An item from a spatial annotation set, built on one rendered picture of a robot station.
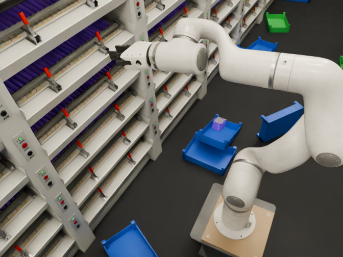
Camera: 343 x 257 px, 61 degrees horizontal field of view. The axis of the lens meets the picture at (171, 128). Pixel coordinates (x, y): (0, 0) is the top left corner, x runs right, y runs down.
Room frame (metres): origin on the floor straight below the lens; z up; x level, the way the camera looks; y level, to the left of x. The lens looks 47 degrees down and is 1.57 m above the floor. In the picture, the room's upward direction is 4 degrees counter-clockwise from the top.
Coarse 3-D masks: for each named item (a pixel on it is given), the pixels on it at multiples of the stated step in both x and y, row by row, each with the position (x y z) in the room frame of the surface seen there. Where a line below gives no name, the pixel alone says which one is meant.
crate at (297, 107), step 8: (296, 104) 1.43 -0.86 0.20; (280, 112) 1.36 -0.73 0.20; (288, 112) 1.36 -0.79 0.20; (296, 112) 1.36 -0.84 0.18; (264, 120) 1.31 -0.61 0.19; (272, 120) 1.29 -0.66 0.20; (280, 120) 1.31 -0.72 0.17; (288, 120) 1.35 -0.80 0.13; (296, 120) 1.38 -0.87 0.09; (264, 128) 1.29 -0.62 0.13; (272, 128) 1.29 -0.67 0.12; (280, 128) 1.32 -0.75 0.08; (288, 128) 1.36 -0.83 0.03; (264, 136) 1.28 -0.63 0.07; (272, 136) 1.30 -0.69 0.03
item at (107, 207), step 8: (184, 112) 1.62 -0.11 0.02; (176, 120) 1.51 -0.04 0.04; (168, 128) 1.43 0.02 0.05; (144, 160) 1.17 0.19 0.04; (136, 168) 1.10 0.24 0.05; (128, 184) 1.01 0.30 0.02; (120, 192) 0.95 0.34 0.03; (112, 200) 0.89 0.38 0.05; (104, 208) 0.84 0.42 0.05; (96, 216) 0.79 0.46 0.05; (104, 216) 0.81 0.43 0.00; (96, 224) 0.76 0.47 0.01; (72, 248) 0.62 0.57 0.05; (64, 256) 0.58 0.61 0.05; (72, 256) 0.59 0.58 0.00
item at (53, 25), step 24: (24, 0) 0.99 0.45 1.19; (48, 0) 1.01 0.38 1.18; (72, 0) 1.04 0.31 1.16; (96, 0) 1.09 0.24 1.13; (120, 0) 1.16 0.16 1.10; (0, 24) 0.85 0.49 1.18; (24, 24) 0.83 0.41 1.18; (48, 24) 0.91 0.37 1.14; (72, 24) 0.94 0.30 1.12; (0, 48) 0.78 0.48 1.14; (24, 48) 0.79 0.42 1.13; (48, 48) 0.85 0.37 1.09; (0, 72) 0.70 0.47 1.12
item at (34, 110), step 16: (112, 16) 1.25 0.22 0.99; (112, 32) 1.18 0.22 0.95; (128, 32) 1.20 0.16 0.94; (112, 48) 1.08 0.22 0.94; (80, 64) 0.97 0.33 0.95; (96, 64) 0.98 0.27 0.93; (64, 80) 0.88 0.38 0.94; (80, 80) 0.90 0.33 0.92; (48, 96) 0.80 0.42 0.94; (64, 96) 0.83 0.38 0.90; (32, 112) 0.72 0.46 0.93
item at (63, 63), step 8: (112, 24) 1.20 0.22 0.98; (104, 32) 1.14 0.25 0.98; (96, 40) 1.09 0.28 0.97; (80, 48) 1.02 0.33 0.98; (88, 48) 1.05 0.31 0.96; (72, 56) 0.98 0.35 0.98; (80, 56) 1.00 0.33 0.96; (56, 64) 0.92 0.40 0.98; (64, 64) 0.94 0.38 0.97; (72, 64) 0.95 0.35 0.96; (56, 72) 0.90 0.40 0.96; (40, 80) 0.84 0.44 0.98; (24, 88) 0.80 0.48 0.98; (32, 88) 0.81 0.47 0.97; (40, 88) 0.82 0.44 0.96; (16, 96) 0.76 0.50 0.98
